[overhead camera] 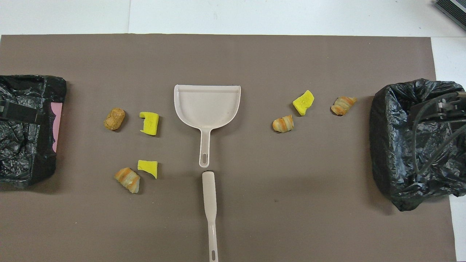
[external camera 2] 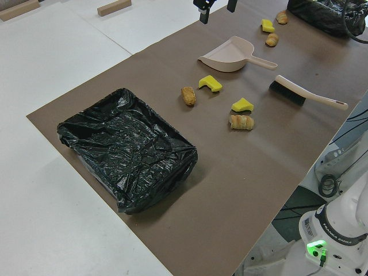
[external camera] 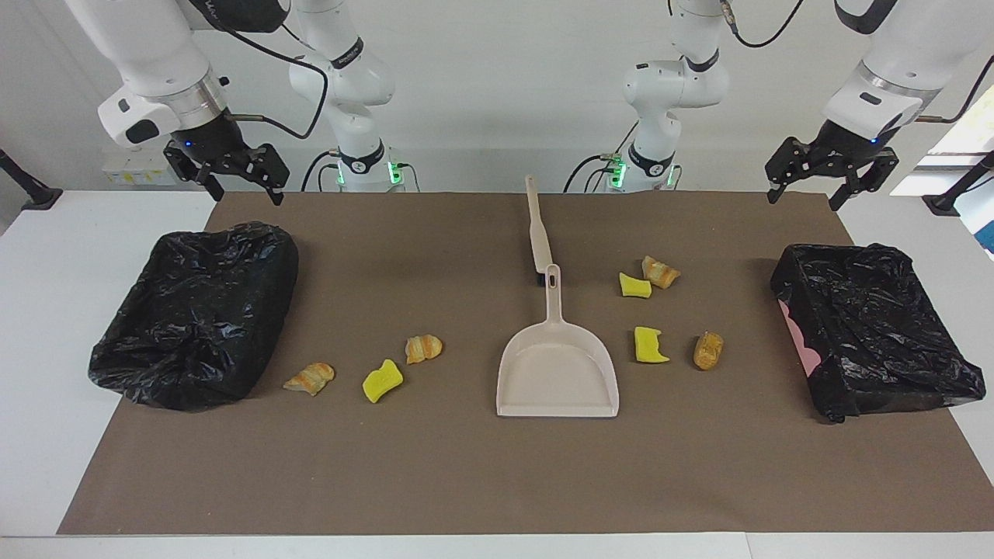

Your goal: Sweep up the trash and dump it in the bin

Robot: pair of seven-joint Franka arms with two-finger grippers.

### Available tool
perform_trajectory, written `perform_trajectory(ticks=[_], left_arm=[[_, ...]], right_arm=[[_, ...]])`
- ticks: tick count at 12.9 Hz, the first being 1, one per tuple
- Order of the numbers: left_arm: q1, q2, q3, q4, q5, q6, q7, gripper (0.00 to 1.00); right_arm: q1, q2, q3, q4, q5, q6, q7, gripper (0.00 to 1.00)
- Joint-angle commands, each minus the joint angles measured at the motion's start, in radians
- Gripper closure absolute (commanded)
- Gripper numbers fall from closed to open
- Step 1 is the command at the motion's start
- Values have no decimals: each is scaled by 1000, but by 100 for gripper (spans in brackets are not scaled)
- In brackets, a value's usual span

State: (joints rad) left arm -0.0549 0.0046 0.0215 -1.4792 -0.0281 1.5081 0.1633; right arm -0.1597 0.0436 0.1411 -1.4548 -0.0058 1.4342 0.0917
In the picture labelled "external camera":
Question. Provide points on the beige plastic dustpan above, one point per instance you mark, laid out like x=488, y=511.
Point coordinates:
x=555, y=373

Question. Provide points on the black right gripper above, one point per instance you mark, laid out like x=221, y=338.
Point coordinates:
x=213, y=136

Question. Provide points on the pink plastic bin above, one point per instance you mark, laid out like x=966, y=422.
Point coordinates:
x=798, y=334

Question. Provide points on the black plastic trash bag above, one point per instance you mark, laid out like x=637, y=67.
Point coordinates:
x=870, y=326
x=194, y=310

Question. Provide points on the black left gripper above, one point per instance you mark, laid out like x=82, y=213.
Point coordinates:
x=854, y=141

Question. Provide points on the blue plastic item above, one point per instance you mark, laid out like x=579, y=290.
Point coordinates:
x=988, y=237

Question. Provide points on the striped croissant piece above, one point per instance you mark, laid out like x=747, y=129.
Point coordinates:
x=309, y=378
x=423, y=348
x=660, y=272

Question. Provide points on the beige hand brush black bristles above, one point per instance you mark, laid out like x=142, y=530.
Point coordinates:
x=539, y=241

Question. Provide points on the brown fried nugget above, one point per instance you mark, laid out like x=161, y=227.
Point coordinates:
x=707, y=351

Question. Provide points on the brown table mat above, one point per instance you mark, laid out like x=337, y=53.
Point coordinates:
x=466, y=473

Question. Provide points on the yellow sponge piece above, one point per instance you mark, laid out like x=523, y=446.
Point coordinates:
x=649, y=346
x=634, y=286
x=382, y=381

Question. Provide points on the white wall socket box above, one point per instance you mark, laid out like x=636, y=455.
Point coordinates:
x=132, y=174

